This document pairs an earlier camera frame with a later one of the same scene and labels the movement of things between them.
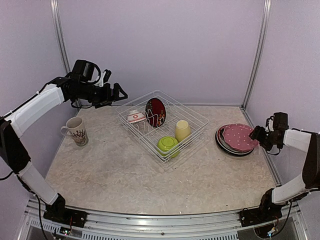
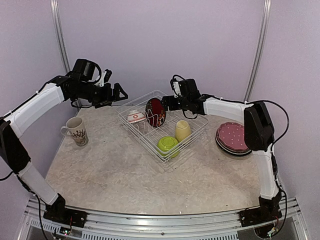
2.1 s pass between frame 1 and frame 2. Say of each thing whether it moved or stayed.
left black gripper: stayed
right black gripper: moved
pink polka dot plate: moved
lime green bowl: stayed
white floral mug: stayed
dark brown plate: stayed
